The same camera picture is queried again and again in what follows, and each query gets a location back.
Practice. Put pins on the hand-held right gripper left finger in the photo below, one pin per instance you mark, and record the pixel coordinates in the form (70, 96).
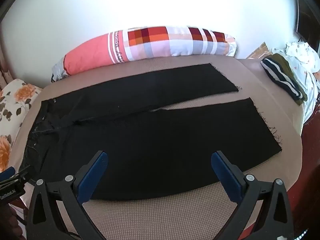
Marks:
(93, 177)

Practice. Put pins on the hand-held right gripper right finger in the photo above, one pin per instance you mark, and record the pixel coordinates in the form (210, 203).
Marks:
(225, 177)

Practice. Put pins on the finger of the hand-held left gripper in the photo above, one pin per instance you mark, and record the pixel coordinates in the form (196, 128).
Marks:
(21, 176)
(7, 172)

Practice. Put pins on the black pants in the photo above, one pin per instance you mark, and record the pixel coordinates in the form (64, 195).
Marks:
(150, 140)

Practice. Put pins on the beige woven bed mat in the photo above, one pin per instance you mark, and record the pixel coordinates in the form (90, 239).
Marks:
(175, 217)

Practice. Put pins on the floral orange white cushion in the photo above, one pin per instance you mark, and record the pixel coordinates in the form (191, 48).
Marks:
(17, 100)

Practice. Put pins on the wooden headboard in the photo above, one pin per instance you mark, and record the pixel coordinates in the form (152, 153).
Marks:
(3, 77)

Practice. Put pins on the olive striped folded garment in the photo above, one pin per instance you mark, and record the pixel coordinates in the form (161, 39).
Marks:
(282, 75)

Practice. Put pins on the brown patterned cloth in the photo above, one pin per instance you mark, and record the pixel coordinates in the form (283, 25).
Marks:
(258, 51)

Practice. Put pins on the white spotted crumpled cloth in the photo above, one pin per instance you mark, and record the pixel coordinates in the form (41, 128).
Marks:
(305, 62)

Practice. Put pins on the checked orange white long pillow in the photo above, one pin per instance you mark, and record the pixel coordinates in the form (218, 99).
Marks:
(150, 45)

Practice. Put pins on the dark wooden furniture frame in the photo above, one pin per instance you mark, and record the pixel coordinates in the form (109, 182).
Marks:
(308, 25)

